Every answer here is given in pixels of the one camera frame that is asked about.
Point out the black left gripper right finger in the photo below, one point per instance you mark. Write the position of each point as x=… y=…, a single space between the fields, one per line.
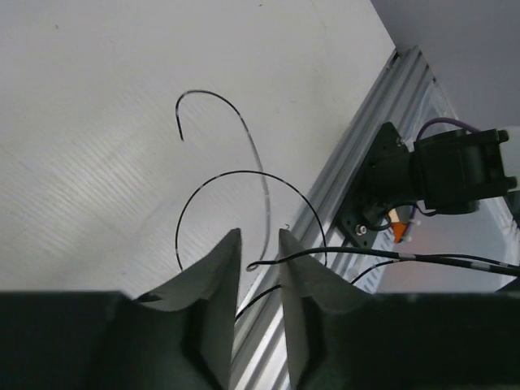
x=339 y=337

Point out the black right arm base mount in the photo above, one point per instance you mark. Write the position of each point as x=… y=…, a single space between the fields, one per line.
x=383 y=181

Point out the aluminium extrusion rail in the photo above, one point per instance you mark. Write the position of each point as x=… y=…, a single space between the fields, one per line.
x=258 y=356

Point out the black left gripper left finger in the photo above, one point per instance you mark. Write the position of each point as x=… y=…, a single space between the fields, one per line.
x=176 y=336

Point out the white slotted cable duct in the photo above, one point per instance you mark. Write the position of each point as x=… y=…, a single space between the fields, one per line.
x=367 y=272

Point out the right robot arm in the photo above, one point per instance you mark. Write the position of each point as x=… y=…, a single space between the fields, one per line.
x=449 y=172

